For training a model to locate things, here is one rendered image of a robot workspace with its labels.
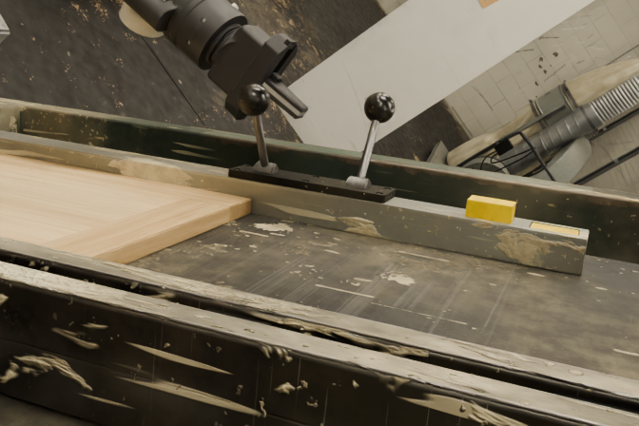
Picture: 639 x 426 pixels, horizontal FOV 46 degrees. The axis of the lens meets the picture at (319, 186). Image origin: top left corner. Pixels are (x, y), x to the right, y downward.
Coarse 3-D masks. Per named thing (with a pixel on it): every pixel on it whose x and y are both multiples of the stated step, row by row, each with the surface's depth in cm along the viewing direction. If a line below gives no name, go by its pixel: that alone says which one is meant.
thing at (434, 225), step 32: (64, 160) 101; (96, 160) 99; (128, 160) 97; (160, 160) 99; (224, 192) 93; (256, 192) 91; (288, 192) 90; (320, 224) 89; (352, 224) 88; (384, 224) 86; (416, 224) 85; (448, 224) 83; (480, 224) 82; (512, 224) 82; (480, 256) 83; (512, 256) 81; (544, 256) 80; (576, 256) 79
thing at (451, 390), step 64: (0, 256) 47; (64, 256) 46; (0, 320) 42; (64, 320) 41; (128, 320) 39; (192, 320) 38; (256, 320) 41; (320, 320) 40; (0, 384) 43; (64, 384) 41; (128, 384) 40; (192, 384) 38; (256, 384) 37; (320, 384) 36; (384, 384) 34; (448, 384) 34; (512, 384) 34; (576, 384) 35
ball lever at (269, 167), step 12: (252, 84) 86; (240, 96) 85; (252, 96) 85; (264, 96) 85; (240, 108) 86; (252, 108) 85; (264, 108) 86; (264, 144) 90; (264, 156) 91; (264, 168) 92; (276, 168) 93
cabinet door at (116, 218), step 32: (0, 160) 100; (32, 160) 102; (0, 192) 84; (32, 192) 85; (64, 192) 87; (96, 192) 88; (128, 192) 90; (160, 192) 90; (192, 192) 92; (0, 224) 71; (32, 224) 72; (64, 224) 73; (96, 224) 75; (128, 224) 75; (160, 224) 76; (192, 224) 79; (96, 256) 64; (128, 256) 69
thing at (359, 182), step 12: (372, 96) 91; (384, 96) 91; (372, 108) 91; (384, 108) 90; (372, 120) 92; (384, 120) 91; (372, 132) 91; (372, 144) 90; (360, 168) 89; (348, 180) 89; (360, 180) 88
